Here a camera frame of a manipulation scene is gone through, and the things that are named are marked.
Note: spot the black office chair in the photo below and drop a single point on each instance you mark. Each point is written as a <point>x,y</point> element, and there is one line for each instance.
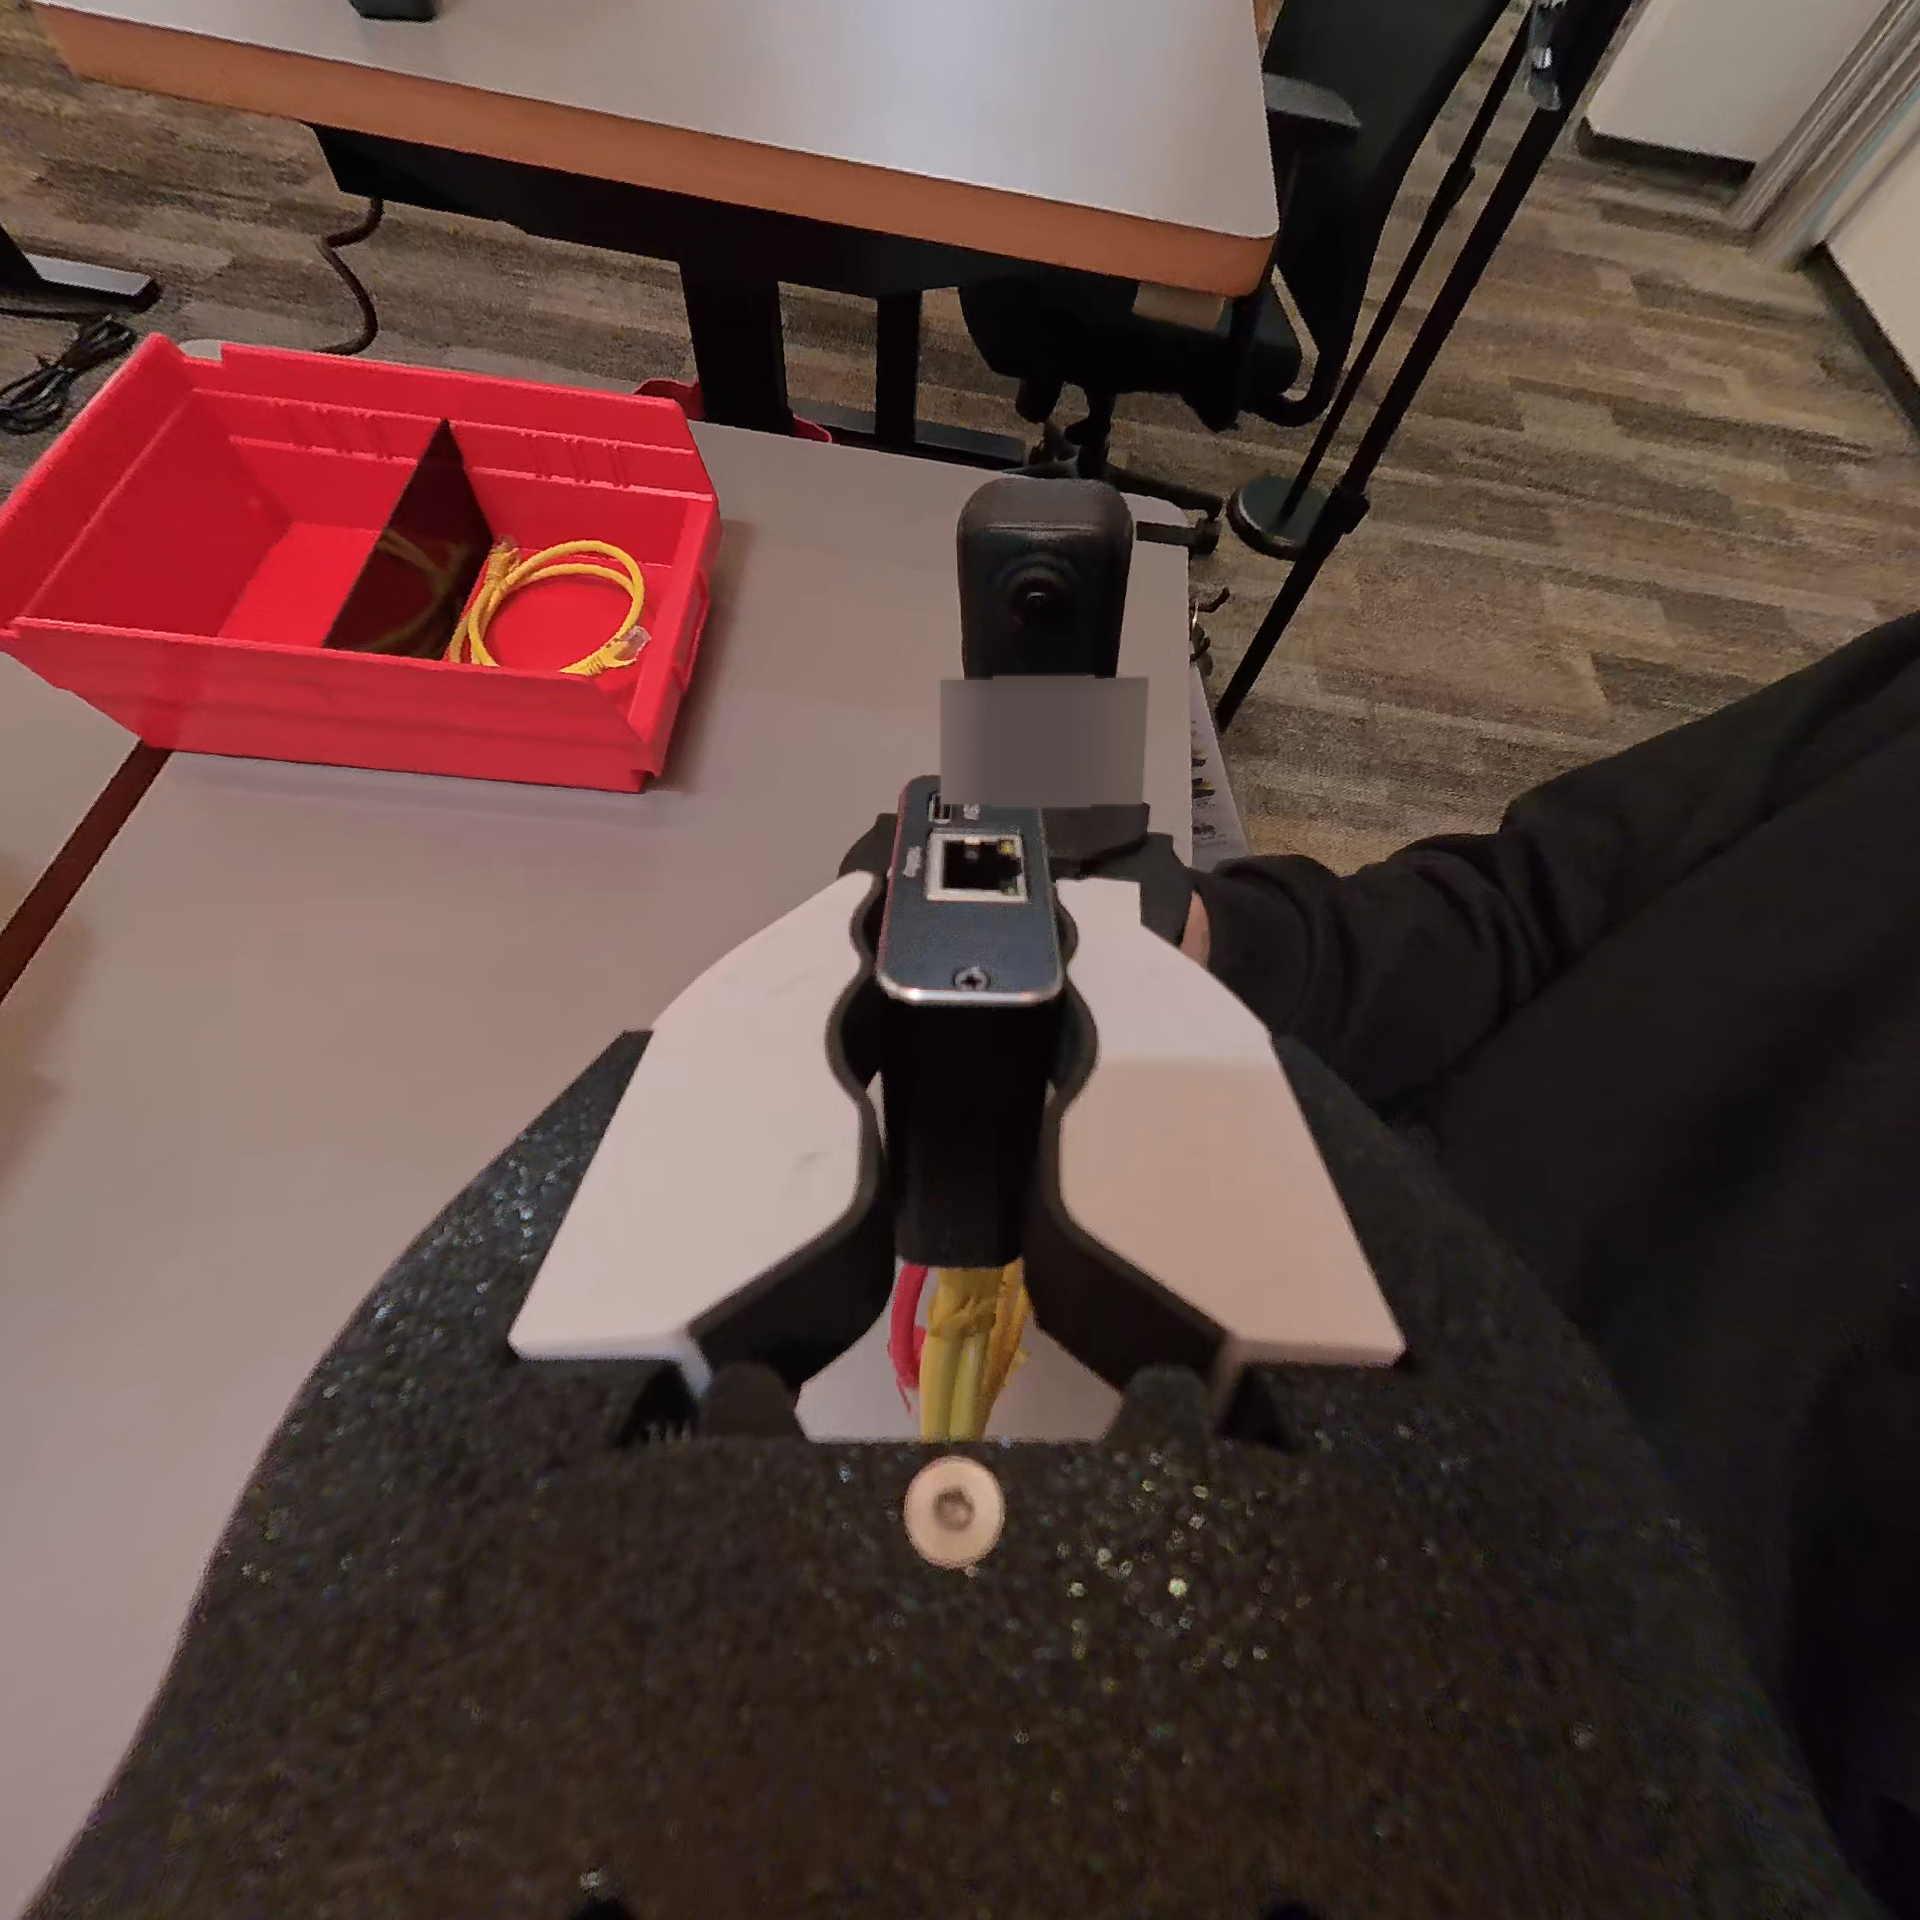
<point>1349,150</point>

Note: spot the person's black clothed body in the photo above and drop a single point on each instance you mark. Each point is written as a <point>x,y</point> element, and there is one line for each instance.
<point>1725,1350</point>

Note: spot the grey desk wood edge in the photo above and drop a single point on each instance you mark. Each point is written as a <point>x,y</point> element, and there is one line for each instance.
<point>751,90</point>

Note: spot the person's right hand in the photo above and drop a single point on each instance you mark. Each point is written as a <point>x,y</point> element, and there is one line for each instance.
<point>1197,927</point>

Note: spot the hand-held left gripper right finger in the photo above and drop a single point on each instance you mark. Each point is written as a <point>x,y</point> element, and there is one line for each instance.
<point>1214,1186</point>

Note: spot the black ethernet splitter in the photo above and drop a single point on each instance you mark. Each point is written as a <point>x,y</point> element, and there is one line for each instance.
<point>961,1126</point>

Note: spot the black tripod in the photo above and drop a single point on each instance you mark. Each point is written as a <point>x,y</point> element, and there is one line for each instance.
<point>1299,518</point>

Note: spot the person's right forearm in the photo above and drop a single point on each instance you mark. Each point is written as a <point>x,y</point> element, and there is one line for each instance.
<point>1425,931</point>

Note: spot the black bin divider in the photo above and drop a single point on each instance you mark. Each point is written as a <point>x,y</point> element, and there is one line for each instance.
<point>406,556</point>

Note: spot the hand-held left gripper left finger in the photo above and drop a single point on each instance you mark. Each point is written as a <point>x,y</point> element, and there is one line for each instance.
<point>705,1171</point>

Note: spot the red plastic bin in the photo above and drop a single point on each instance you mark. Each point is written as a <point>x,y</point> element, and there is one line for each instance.
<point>150,661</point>

